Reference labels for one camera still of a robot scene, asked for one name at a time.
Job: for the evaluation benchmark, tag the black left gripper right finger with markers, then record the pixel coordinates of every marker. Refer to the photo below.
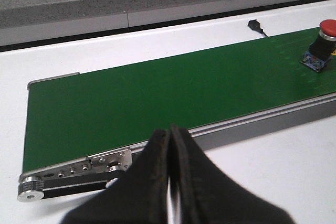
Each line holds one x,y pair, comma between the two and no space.
207,195

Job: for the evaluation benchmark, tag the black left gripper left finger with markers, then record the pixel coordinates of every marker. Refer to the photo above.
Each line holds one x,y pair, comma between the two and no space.
138,196

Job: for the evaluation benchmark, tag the red mushroom push button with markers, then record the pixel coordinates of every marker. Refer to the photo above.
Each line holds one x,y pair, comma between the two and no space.
321,51

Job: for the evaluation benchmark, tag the green conveyor belt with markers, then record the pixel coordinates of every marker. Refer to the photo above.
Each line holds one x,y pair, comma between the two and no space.
88,113

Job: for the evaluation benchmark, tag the aluminium conveyor frame rail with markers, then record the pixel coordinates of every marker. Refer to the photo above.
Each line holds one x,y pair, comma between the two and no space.
98,170

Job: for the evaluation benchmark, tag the black cable connector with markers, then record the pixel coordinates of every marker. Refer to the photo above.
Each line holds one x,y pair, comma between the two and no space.
256,26

